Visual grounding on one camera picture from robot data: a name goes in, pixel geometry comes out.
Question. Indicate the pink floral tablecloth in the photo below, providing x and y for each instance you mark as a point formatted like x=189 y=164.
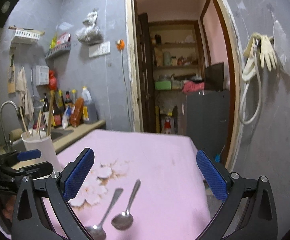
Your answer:
x=171 y=202

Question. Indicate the white wall rack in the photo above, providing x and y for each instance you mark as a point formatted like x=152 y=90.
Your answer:
x=25 y=36

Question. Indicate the pink cloth on cabinet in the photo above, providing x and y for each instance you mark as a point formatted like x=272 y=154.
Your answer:
x=190 y=87

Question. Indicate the dark sauce bottle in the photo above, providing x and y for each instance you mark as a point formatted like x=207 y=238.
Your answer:
x=45 y=110

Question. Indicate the wooden door frame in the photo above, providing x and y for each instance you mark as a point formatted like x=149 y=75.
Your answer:
x=234 y=51

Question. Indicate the wooden chopstick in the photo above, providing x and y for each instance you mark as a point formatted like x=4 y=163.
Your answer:
x=40 y=129
x=39 y=122

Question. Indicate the hanging beige towel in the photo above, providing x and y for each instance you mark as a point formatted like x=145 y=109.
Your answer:
x=25 y=99

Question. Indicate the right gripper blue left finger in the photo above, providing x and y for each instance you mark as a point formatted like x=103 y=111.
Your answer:
x=62 y=188

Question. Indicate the orange wall hook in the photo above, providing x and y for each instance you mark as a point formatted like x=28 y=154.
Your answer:
x=120 y=44

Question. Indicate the dark grey cabinet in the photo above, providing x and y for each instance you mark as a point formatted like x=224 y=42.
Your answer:
x=204 y=117

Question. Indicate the beige countertop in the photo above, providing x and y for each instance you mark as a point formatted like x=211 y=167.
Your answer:
x=61 y=138

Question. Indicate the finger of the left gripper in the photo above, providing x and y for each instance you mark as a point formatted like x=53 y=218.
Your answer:
x=22 y=155
x=34 y=171

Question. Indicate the white wall socket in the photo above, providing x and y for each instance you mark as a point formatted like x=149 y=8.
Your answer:
x=99 y=49

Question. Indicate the steel spoon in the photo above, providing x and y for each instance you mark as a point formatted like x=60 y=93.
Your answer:
x=125 y=219
x=96 y=231

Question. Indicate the grey wall shelf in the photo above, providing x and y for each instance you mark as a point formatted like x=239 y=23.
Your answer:
x=59 y=49

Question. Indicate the clear plastic bag on wall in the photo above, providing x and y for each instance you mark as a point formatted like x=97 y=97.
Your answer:
x=281 y=47

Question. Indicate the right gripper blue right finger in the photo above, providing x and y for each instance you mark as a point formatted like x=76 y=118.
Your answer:
x=224 y=188

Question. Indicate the person's left hand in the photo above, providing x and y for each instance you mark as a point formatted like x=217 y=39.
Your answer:
x=8 y=202

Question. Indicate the red plastic bag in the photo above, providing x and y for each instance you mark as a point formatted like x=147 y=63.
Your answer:
x=52 y=85

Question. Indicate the hanging plastic bag of food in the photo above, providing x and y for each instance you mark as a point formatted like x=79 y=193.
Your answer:
x=90 y=34

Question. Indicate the white utensil holder cup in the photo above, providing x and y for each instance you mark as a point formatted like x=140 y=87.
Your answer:
x=40 y=141

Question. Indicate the white wall box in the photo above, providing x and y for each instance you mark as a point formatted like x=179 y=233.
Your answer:
x=42 y=75

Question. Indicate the chrome faucet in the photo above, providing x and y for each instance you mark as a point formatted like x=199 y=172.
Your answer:
x=8 y=117

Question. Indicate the black monitor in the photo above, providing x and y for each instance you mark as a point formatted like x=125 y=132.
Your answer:
x=214 y=77

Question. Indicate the plastic oil jug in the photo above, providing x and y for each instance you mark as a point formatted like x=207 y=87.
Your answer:
x=89 y=109

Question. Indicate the brown snack bag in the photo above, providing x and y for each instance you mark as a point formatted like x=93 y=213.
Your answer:
x=76 y=116

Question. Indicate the cream rubber glove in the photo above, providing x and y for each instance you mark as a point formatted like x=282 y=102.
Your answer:
x=267 y=55

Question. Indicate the green box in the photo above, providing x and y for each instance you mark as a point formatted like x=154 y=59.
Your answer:
x=162 y=85

